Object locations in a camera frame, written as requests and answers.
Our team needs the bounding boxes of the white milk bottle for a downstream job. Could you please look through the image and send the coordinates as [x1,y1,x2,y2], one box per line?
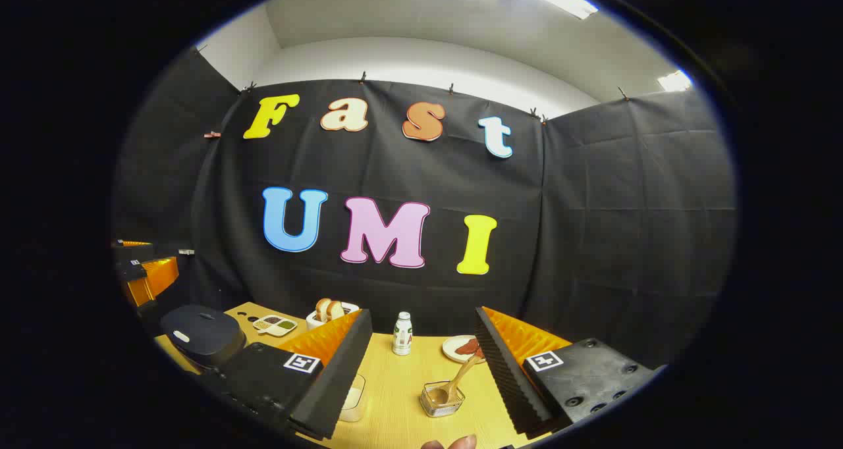
[393,311,414,356]

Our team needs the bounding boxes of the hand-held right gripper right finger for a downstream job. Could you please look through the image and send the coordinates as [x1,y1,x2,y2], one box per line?
[474,306,666,436]

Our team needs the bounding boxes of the wire chopstick holder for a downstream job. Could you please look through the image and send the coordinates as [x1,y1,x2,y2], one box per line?
[420,381,466,418]

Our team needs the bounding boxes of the wooden spoon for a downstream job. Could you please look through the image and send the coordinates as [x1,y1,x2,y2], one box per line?
[428,354,485,404]

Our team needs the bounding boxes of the black rice cooker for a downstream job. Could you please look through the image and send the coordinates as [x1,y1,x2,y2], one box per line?
[160,304,246,371]

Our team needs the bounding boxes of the divided condiment dish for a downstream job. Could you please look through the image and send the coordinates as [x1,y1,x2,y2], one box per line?
[253,314,298,338]

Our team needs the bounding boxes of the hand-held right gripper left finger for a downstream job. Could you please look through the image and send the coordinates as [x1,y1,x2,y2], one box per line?
[198,309,373,442]

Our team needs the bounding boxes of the clear rice container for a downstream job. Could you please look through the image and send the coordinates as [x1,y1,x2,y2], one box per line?
[339,373,366,423]

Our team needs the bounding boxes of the white plate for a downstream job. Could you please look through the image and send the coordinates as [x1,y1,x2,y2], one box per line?
[442,335,487,364]

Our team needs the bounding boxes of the white toaster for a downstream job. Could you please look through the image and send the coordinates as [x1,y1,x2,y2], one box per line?
[306,302,360,331]

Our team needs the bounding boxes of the small ceiling light panel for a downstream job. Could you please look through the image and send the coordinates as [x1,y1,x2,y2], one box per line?
[657,70,693,92]

